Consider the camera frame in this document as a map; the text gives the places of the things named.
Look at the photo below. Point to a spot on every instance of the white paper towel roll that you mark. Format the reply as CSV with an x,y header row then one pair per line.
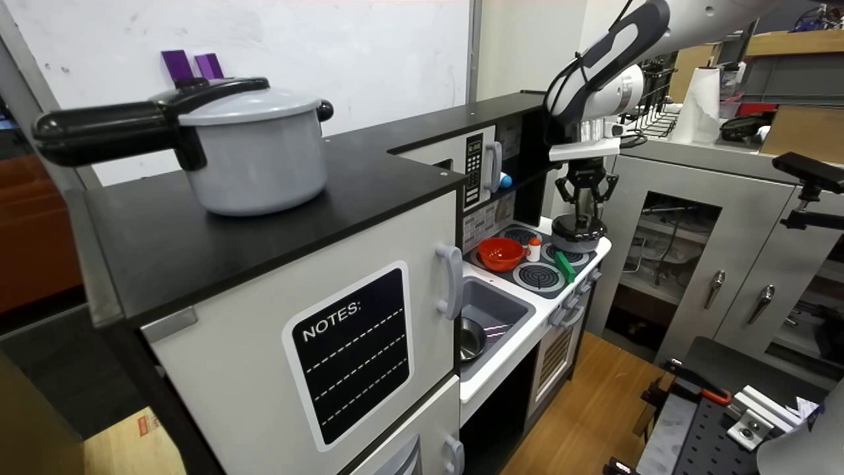
x,y
700,114

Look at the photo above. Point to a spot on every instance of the orange white toy bottle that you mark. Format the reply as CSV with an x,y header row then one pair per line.
x,y
535,249

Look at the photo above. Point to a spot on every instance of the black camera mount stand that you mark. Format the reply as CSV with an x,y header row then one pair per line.
x,y
813,180

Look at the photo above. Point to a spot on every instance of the black perforated metal plate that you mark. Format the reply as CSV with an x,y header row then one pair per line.
x,y
702,437

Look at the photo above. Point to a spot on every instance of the red toy bowl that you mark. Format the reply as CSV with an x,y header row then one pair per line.
x,y
499,255

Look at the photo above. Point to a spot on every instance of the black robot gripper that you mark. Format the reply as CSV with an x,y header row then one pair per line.
x,y
587,179

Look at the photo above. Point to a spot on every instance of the cardboard box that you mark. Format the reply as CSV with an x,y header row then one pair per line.
x,y
135,444

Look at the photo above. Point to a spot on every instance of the toy kitchen play set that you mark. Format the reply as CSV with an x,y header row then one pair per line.
x,y
202,307

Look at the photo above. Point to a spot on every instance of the purple plastic clip right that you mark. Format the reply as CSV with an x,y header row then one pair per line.
x,y
209,67

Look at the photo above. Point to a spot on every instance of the green toy stick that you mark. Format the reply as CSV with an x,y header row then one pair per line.
x,y
566,269

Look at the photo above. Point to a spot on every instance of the grey toy sink basin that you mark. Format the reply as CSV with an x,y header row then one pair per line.
x,y
498,312

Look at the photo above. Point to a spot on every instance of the black transparent pot lid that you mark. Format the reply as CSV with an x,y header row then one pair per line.
x,y
568,229

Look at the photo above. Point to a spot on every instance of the small grey toy pot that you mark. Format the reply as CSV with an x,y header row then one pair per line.
x,y
577,247

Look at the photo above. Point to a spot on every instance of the dark toy pan in sink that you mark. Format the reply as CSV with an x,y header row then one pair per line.
x,y
471,342

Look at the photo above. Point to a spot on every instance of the toy microwave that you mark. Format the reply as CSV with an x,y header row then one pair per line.
x,y
479,172

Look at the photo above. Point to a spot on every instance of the grey metal cabinet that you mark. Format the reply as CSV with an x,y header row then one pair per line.
x,y
702,249

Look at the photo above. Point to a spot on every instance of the large grey enamel pot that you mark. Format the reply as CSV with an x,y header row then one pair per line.
x,y
263,152

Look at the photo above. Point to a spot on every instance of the black notes chalkboard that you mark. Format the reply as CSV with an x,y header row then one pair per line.
x,y
355,353

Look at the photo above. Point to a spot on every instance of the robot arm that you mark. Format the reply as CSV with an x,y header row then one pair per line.
x,y
607,80

